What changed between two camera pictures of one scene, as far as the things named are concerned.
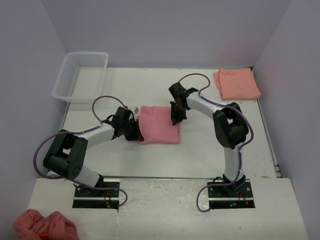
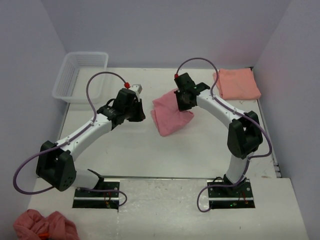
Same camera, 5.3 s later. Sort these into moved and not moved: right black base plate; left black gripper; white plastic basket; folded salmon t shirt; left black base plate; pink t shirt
Moved: left black gripper; pink t shirt
Not moved: left black base plate; white plastic basket; right black base plate; folded salmon t shirt
